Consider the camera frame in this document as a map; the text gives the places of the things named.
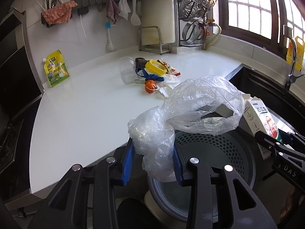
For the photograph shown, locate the white milk carton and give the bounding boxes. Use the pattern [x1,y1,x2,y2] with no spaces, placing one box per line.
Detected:
[239,93,283,160]

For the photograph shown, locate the clear plastic bag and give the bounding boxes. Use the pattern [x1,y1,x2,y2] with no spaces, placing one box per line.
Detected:
[128,75,245,182]

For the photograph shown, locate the orange fruit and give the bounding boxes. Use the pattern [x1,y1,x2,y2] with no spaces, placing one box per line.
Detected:
[145,80,159,94]

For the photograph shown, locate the clear plastic cup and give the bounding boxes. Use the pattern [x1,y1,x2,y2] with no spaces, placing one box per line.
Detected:
[121,68,137,85]
[119,57,136,72]

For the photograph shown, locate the blue strap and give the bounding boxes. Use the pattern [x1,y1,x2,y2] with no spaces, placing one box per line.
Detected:
[134,68,165,83]

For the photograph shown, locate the white tissue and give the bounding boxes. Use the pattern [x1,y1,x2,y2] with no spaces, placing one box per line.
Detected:
[157,74,180,98]

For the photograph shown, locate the yellow plastic lid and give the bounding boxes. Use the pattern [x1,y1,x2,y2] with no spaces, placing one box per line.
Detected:
[145,60,168,76]

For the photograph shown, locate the red white snack wrapper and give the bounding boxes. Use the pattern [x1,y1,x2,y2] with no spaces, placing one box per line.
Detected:
[157,60,181,77]

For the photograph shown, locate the grey perforated trash bin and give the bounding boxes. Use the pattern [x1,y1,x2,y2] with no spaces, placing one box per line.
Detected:
[148,129,256,225]

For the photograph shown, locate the black kitchen sink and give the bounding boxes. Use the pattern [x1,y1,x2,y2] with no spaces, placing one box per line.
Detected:
[225,64,304,135]

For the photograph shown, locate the steel kitchen faucet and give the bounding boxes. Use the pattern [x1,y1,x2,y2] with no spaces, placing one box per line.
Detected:
[283,25,304,92]

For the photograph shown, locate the yellow dish soap bottle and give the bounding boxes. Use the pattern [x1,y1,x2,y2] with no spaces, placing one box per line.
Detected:
[286,36,304,71]

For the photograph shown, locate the dark grey cloth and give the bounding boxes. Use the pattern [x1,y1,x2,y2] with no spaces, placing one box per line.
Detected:
[135,57,149,73]

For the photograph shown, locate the yellow seasoning pouch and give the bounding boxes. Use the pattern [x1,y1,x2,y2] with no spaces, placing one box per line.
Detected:
[43,50,69,87]

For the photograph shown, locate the steel cutting board stand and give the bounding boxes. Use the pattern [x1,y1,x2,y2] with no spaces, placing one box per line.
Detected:
[137,24,176,55]

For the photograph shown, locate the glass pot lid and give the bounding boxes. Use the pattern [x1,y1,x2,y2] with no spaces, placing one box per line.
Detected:
[182,17,208,44]

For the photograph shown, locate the white rice paddle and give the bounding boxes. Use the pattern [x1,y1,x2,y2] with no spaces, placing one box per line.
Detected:
[130,0,141,26]

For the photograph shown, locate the mauve hanging cloth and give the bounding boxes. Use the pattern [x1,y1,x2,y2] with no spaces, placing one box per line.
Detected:
[106,0,120,24]

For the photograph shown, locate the white hanging cloth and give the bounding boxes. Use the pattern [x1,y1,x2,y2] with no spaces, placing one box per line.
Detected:
[118,0,131,21]

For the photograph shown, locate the white cutting board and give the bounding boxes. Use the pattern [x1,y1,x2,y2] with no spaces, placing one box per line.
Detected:
[142,0,175,46]

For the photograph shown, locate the pink rag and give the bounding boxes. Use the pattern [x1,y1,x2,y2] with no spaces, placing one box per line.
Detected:
[42,1,78,25]

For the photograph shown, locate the steel steamer plate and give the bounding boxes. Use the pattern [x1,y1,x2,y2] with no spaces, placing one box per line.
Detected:
[179,0,217,21]

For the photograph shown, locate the black pot lid rack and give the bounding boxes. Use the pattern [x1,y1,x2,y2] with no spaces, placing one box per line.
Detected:
[178,0,217,45]

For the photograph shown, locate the blue handled bottle brush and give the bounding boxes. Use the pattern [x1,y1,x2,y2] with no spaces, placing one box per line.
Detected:
[105,21,115,51]

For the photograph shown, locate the yellow gas hose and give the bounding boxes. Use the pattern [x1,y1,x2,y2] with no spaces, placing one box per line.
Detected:
[202,19,222,51]

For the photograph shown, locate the window with brown frame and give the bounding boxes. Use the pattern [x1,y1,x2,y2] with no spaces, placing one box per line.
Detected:
[218,0,304,58]

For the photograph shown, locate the black wall utensil rack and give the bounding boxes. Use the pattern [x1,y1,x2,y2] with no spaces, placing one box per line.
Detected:
[40,0,142,29]

